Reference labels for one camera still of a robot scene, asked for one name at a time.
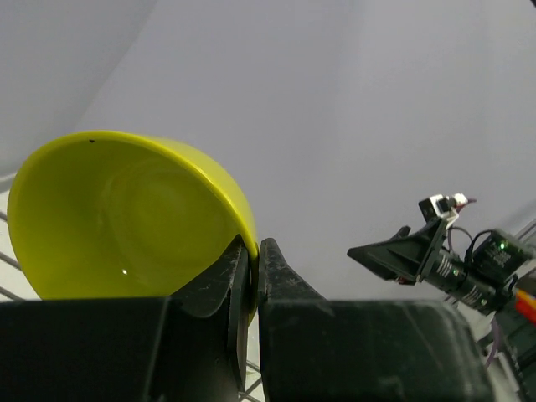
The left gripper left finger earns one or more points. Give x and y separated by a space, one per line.
190 346

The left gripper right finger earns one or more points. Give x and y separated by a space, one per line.
313 349

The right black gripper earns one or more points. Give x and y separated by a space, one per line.
484 279

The lime green bowl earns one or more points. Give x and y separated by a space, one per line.
99 214

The grey wire dish rack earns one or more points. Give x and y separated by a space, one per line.
11 262

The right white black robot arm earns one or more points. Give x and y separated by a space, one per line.
511 331

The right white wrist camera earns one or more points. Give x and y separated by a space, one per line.
443 207

